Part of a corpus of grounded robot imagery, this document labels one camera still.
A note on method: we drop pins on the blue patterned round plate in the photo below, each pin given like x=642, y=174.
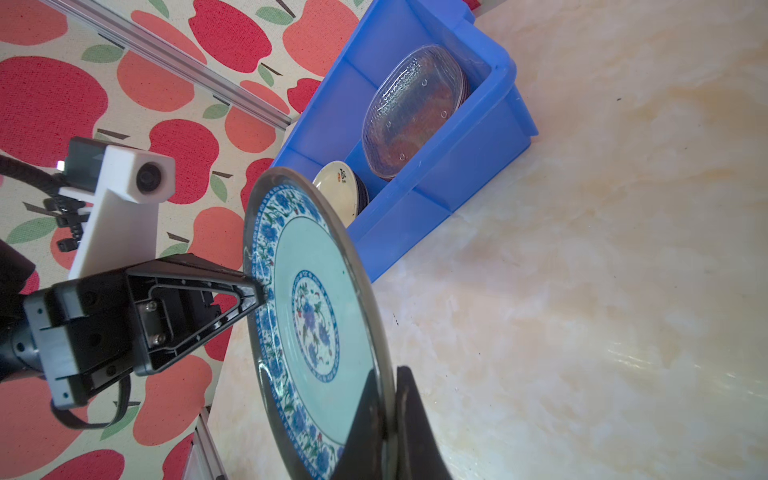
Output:
x=319, y=334

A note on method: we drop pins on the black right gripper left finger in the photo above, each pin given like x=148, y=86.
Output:
x=361, y=458

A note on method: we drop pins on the black round plate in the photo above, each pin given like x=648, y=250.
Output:
x=363, y=194

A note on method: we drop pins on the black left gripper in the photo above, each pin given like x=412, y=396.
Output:
x=76, y=334

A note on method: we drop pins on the cream yellow round plate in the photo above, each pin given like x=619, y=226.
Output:
x=338, y=184

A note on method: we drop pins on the blue plastic bin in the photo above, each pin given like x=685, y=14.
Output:
x=489, y=130

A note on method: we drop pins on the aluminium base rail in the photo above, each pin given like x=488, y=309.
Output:
x=204, y=462

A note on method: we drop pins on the clear glass plate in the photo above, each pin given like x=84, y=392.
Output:
x=414, y=102

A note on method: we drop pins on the aluminium left corner post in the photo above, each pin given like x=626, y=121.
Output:
x=151, y=47

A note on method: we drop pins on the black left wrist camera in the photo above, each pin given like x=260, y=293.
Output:
x=124, y=187

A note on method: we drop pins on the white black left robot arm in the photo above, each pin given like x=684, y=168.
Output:
x=12, y=282

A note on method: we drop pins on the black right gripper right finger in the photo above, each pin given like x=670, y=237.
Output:
x=418, y=455

